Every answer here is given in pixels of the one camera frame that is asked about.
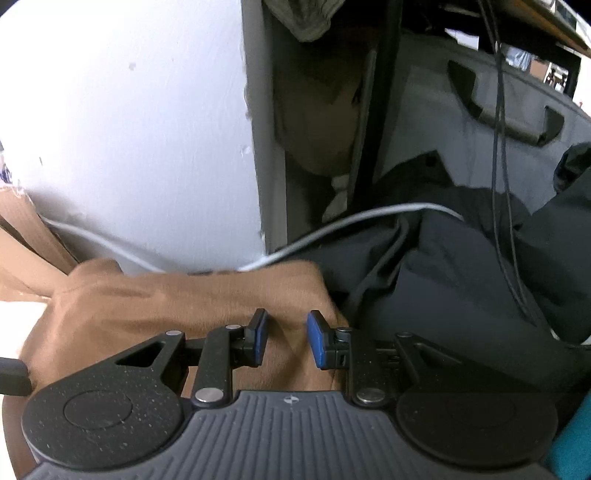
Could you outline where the brown printed t-shirt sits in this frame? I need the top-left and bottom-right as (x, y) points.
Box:
(0, 258), (350, 477)

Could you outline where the wooden desk top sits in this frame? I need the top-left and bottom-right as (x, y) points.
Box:
(496, 0), (591, 61)

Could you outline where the white cable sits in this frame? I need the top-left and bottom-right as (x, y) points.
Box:
(41, 202), (465, 274)

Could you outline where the teal cloth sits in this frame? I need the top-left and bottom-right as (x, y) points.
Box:
(545, 406), (591, 480)

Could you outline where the black cable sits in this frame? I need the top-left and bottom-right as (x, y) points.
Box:
(478, 0), (537, 320)

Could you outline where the dark grey jacket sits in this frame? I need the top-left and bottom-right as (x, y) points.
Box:
(286, 143), (591, 403)

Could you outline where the brown bag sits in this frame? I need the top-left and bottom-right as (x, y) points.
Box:
(272, 28), (371, 177)

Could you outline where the large folded cardboard sheet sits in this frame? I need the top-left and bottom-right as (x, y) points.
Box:
(0, 189), (80, 301)

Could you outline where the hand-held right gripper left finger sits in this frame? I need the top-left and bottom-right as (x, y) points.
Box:
(115, 308), (269, 408)

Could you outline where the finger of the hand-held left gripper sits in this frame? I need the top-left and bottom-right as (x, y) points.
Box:
(0, 357), (32, 397)

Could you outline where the grey suitcase with black handle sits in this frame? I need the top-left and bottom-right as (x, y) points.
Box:
(388, 37), (591, 186)

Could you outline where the grey-green hanging cloth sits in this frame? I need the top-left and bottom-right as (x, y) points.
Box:
(263, 0), (345, 43)

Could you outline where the black table leg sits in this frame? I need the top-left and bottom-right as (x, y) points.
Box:
(346, 0), (403, 209)

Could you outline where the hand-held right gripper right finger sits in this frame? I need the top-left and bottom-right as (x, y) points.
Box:
(307, 310), (462, 408)

